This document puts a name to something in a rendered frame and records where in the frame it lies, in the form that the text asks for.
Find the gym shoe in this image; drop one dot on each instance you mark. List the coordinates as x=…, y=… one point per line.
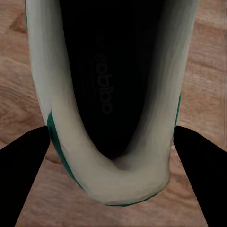
x=108, y=76

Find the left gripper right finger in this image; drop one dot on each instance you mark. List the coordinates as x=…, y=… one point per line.
x=206, y=167

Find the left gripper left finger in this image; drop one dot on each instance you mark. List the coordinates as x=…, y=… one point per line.
x=20, y=162

